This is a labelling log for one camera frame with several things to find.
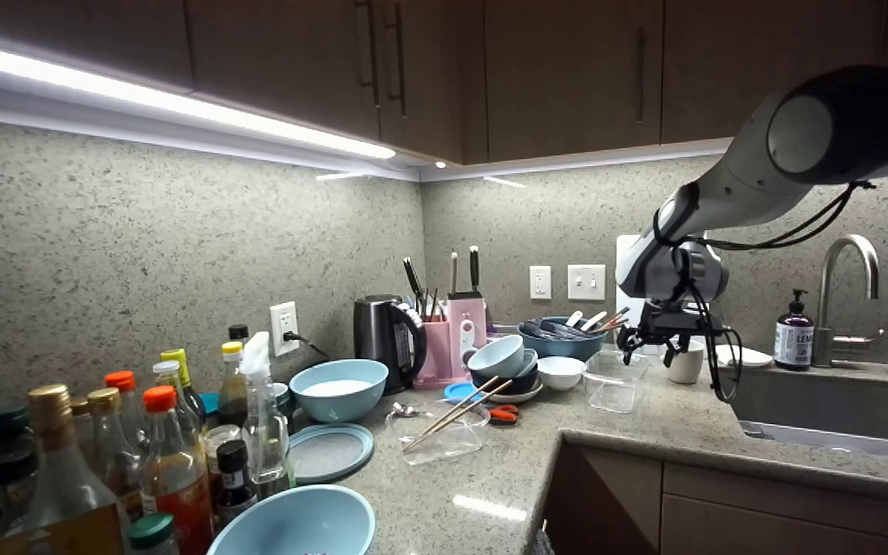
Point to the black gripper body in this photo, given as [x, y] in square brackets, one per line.
[688, 279]

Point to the pink utensil cup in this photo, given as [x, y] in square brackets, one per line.
[434, 368]

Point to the orange cap sauce bottle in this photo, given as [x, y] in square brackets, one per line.
[173, 473]

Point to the blue plate under bowls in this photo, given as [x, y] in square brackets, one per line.
[458, 391]

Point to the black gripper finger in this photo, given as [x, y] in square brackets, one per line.
[628, 342]
[724, 362]

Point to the light blue plate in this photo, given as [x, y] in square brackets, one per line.
[330, 452]

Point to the large dark blue bowl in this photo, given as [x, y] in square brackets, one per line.
[553, 338]

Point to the white light switch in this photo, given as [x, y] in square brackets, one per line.
[585, 280]

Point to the clear glass rectangular dish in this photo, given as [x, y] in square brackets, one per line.
[418, 439]

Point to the light blue bowl front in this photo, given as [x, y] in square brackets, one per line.
[319, 519]

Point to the under cabinet light strip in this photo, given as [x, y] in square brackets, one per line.
[184, 105]

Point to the wooden chopstick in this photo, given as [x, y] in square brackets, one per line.
[495, 380]
[470, 403]

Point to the pink knife block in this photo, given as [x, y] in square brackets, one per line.
[465, 327]

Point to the clear spray bottle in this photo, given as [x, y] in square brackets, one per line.
[266, 426]

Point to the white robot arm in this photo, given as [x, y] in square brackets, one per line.
[824, 131]

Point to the black electric kettle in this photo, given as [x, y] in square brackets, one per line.
[389, 332]

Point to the orange and black peeler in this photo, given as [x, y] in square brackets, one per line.
[502, 414]

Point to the dark soap dispenser bottle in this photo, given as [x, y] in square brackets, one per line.
[793, 338]

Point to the light blue bowl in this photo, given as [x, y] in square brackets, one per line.
[319, 519]
[340, 390]

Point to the white cutting board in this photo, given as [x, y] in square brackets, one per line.
[635, 285]

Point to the stacked black and blue bowls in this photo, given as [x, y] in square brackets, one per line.
[502, 359]

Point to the white small bowl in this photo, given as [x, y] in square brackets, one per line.
[559, 373]

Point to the chrome sink faucet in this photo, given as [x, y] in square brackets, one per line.
[848, 280]

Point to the light blue bowl back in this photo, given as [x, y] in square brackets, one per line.
[340, 390]

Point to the gold cap glass bottle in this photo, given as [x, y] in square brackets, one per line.
[73, 508]

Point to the yellow cap oil bottle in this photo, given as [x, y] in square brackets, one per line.
[232, 391]

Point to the clear glass square bowl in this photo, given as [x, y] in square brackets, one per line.
[610, 391]

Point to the white wall outlet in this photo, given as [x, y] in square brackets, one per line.
[285, 327]

